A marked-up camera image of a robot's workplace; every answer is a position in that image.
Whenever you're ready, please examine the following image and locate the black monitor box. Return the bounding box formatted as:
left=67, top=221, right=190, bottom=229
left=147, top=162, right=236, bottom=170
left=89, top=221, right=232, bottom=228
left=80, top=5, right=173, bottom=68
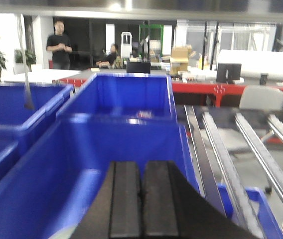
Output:
left=216, top=63, right=242, bottom=84

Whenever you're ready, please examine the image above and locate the blue bin lower right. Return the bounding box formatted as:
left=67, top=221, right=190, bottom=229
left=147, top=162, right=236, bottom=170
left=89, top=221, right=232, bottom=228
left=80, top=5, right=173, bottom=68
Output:
left=217, top=183, right=283, bottom=239

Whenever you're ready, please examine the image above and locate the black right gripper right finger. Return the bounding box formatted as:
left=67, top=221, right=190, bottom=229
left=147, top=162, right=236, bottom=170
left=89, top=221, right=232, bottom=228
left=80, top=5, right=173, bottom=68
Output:
left=143, top=161, right=255, bottom=239

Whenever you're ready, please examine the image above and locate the standing man black shirt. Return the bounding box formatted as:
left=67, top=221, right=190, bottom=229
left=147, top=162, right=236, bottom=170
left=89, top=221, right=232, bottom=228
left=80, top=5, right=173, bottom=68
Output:
left=46, top=20, right=72, bottom=70

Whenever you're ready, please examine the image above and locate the blue bin far middle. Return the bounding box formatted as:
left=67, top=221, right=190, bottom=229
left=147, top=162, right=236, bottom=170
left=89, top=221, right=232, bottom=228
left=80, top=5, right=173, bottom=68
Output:
left=56, top=73, right=177, bottom=122

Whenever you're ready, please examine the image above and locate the blue plastic bin left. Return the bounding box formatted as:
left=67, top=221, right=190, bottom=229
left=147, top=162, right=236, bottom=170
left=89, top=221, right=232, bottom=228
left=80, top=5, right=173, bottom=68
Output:
left=0, top=83, right=73, bottom=180

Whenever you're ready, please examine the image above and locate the seated person in black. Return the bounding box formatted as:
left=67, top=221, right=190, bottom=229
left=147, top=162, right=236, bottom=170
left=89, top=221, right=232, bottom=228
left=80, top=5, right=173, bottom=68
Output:
left=96, top=43, right=123, bottom=69

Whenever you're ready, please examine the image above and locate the cardboard boxes stack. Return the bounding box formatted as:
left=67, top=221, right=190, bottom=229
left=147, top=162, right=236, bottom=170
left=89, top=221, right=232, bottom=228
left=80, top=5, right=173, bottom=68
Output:
left=170, top=44, right=193, bottom=75

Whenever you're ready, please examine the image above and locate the red workbench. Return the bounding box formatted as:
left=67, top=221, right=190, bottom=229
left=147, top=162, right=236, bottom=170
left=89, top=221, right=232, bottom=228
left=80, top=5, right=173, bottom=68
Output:
left=53, top=74, right=283, bottom=108

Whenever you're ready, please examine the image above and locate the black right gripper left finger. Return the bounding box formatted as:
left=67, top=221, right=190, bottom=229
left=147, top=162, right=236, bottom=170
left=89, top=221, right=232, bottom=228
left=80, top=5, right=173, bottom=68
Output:
left=70, top=161, right=142, bottom=239

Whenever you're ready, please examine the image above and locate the blue plastic bin middle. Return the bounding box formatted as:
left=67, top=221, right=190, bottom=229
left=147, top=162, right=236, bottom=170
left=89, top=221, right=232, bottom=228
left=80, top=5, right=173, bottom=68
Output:
left=0, top=116, right=198, bottom=239

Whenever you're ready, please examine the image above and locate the blue plastic bin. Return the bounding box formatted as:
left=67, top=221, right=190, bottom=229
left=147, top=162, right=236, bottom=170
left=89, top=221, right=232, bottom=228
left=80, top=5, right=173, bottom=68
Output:
left=0, top=116, right=198, bottom=239
left=0, top=83, right=73, bottom=180

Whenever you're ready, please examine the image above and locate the grey office chair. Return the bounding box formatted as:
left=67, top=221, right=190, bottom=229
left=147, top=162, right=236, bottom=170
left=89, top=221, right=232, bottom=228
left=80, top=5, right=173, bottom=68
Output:
left=221, top=85, right=283, bottom=194

